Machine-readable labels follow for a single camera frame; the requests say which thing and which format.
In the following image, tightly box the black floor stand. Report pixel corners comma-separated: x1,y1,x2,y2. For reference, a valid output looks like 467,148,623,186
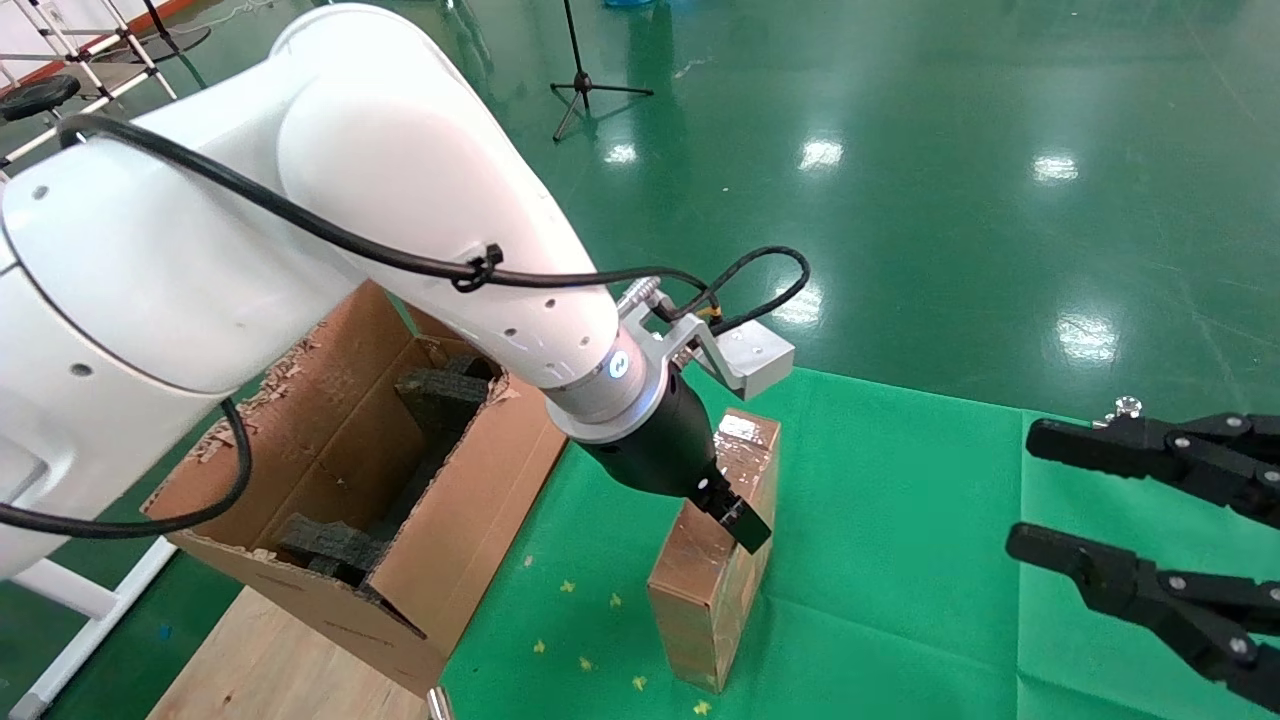
140,0,213,56

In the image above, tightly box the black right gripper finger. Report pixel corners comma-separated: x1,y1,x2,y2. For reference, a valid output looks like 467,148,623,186
1025,412,1280,531
1005,522,1280,713

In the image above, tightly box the white table support frame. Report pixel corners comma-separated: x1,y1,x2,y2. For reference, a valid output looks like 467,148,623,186
0,535,181,720

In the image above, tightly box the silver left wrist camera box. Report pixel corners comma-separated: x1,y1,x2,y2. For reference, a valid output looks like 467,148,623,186
640,300,798,401

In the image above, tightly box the large open cardboard carton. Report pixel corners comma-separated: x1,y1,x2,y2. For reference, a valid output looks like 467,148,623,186
143,280,571,701

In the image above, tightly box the black tripod stand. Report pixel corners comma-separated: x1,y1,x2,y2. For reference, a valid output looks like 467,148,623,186
550,0,656,143

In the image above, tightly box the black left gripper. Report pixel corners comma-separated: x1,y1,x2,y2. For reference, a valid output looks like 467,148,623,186
580,370,773,556

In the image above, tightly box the black foam insert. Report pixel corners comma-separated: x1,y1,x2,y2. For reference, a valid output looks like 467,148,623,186
395,355,501,531
275,513,396,591

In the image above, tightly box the black round stool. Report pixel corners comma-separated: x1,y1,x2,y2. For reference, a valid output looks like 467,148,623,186
0,75,83,136

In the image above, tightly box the small taped cardboard box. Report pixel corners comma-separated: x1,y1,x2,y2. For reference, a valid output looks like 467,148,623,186
647,408,783,694

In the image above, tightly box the green table cloth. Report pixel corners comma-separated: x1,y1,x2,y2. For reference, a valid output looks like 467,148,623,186
440,365,1280,720

